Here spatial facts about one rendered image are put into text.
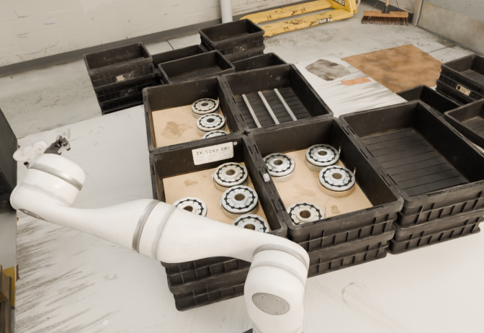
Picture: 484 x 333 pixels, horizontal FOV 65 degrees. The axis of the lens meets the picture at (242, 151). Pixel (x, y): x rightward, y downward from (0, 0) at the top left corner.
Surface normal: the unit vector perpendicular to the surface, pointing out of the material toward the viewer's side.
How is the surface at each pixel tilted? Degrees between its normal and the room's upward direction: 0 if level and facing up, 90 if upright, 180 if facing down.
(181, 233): 40
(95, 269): 0
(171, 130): 0
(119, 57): 90
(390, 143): 0
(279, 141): 90
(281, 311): 93
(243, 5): 90
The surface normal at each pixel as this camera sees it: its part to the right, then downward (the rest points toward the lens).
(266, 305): -0.34, 0.62
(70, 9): 0.41, 0.56
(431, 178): -0.06, -0.77
